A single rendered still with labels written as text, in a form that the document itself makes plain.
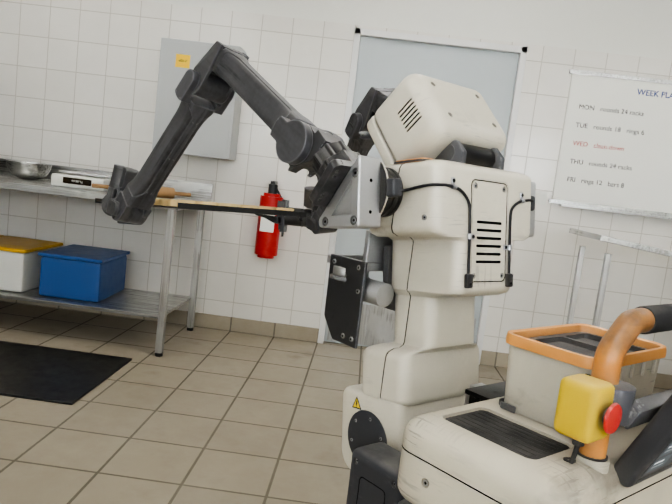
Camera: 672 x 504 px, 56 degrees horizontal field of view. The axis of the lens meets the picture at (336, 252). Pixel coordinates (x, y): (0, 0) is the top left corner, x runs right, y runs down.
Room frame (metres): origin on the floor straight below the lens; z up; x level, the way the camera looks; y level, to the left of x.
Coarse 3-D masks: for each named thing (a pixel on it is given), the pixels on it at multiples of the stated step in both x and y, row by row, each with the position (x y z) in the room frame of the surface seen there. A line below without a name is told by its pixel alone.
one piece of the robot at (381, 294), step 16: (368, 240) 1.15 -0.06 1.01; (384, 240) 1.17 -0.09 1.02; (336, 256) 1.18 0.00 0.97; (352, 256) 1.24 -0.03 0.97; (368, 256) 1.15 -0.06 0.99; (336, 272) 1.17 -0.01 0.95; (352, 272) 1.14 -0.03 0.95; (368, 272) 1.18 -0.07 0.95; (336, 288) 1.17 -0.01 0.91; (352, 288) 1.14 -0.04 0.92; (368, 288) 1.12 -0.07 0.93; (384, 288) 1.11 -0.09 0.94; (336, 304) 1.17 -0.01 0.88; (352, 304) 1.13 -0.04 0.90; (384, 304) 1.12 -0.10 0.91; (336, 320) 1.16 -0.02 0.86; (352, 320) 1.13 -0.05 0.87; (336, 336) 1.16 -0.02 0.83; (352, 336) 1.13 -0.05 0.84
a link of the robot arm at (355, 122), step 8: (352, 120) 1.68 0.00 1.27; (360, 120) 1.66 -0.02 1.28; (352, 128) 1.68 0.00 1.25; (360, 128) 1.67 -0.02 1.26; (352, 136) 1.68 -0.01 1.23; (360, 136) 1.70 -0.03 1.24; (368, 136) 1.71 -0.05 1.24; (352, 144) 1.73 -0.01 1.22; (360, 144) 1.70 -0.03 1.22; (368, 144) 1.72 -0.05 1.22; (360, 152) 1.73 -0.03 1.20; (368, 152) 1.74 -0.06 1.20; (320, 208) 1.87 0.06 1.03; (312, 216) 1.90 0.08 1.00; (320, 216) 1.87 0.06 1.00; (320, 232) 1.88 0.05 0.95; (328, 232) 1.91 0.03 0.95
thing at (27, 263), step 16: (0, 240) 3.82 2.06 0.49; (16, 240) 3.89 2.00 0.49; (32, 240) 3.97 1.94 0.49; (0, 256) 3.60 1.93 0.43; (16, 256) 3.59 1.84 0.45; (32, 256) 3.68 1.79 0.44; (0, 272) 3.60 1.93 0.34; (16, 272) 3.59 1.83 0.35; (32, 272) 3.70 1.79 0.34; (0, 288) 3.60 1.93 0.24; (16, 288) 3.59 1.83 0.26; (32, 288) 3.72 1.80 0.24
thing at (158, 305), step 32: (0, 160) 4.18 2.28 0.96; (64, 192) 3.44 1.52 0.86; (96, 192) 3.47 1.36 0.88; (192, 192) 4.12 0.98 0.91; (128, 288) 4.09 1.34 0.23; (160, 288) 3.44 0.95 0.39; (192, 288) 4.06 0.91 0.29; (160, 320) 3.44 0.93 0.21; (192, 320) 4.06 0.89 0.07; (160, 352) 3.44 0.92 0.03
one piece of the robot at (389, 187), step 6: (384, 168) 1.01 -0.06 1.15; (384, 174) 1.00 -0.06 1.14; (384, 180) 1.00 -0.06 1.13; (390, 180) 1.00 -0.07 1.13; (396, 180) 0.99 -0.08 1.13; (384, 186) 1.00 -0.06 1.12; (390, 186) 0.99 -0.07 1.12; (396, 186) 0.99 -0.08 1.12; (384, 192) 1.00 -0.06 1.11; (390, 192) 0.99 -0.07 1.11; (396, 192) 0.99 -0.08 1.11; (384, 198) 1.00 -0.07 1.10; (384, 204) 1.00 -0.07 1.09
